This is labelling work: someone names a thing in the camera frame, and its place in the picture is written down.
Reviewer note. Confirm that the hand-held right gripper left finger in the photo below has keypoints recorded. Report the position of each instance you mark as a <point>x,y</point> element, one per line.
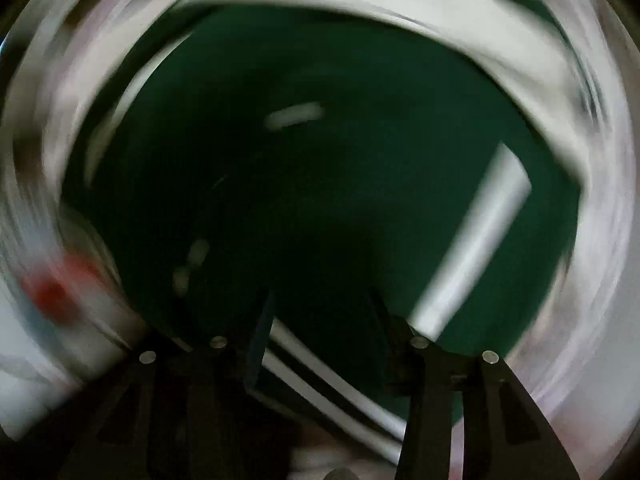
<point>259,330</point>

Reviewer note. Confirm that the white bed sheet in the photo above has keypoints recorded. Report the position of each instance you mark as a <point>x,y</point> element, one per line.
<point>565,125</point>

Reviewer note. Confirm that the dark green striped garment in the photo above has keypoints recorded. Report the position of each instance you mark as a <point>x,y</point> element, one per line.
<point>320,185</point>

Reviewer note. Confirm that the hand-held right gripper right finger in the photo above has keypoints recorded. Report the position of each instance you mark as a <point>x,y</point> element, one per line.
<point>387,330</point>

